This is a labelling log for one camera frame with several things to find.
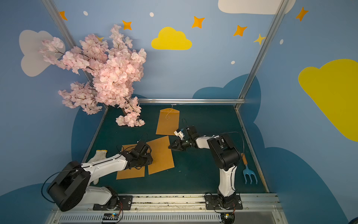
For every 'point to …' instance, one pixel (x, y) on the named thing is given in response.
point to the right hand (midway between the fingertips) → (171, 147)
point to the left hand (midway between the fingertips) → (152, 158)
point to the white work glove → (99, 155)
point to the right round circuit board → (227, 218)
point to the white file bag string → (169, 112)
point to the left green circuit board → (110, 216)
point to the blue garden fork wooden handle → (247, 171)
